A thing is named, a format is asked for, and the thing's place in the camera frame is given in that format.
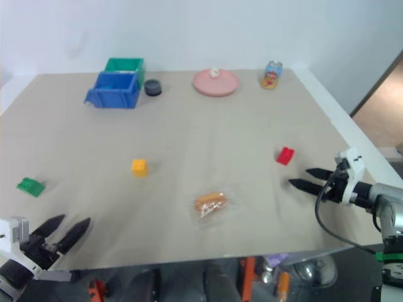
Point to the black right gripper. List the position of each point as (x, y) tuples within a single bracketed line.
[(335, 188)]

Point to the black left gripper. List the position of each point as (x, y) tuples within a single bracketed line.
[(37, 248)]

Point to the red toy brick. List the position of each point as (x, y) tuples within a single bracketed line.
[(285, 156)]

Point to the green toy brick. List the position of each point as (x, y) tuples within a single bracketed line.
[(30, 187)]

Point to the yellow toy brick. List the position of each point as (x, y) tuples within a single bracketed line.
[(139, 168)]

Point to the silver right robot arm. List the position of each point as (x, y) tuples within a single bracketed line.
[(390, 201)]

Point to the white table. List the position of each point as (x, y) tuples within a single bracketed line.
[(355, 138)]

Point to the purple object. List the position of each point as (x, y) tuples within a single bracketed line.
[(275, 260)]

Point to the grey rounded dome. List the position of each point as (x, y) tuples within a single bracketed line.
[(311, 272)]

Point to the hot dog in plastic wrap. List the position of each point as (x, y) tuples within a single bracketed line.
[(210, 203)]

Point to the orange bottle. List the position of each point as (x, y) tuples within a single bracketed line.
[(283, 286)]

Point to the colourful drink can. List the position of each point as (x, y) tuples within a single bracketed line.
[(271, 77)]

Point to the dark brown baseboard strip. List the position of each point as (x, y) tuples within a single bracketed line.
[(378, 81)]

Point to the beige table cover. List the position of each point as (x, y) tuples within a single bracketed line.
[(189, 135)]

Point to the pink plate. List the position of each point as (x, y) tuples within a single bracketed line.
[(217, 86)]

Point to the blue plastic storage bin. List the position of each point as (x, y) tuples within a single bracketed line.
[(116, 99)]

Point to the small white round object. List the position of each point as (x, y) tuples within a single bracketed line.
[(214, 73)]

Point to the dark grey round puck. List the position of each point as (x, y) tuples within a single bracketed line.
[(153, 88)]

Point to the green plastic storage bin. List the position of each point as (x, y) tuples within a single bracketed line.
[(141, 70)]

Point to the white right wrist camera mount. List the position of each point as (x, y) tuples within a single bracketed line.
[(355, 166)]

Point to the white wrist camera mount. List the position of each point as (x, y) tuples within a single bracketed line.
[(355, 166), (7, 228)]

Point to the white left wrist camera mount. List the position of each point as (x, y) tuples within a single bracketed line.
[(7, 228)]

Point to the orange and black frame piece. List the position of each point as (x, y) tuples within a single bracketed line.
[(97, 289)]

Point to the orange metal post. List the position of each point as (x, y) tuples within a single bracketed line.
[(248, 277)]

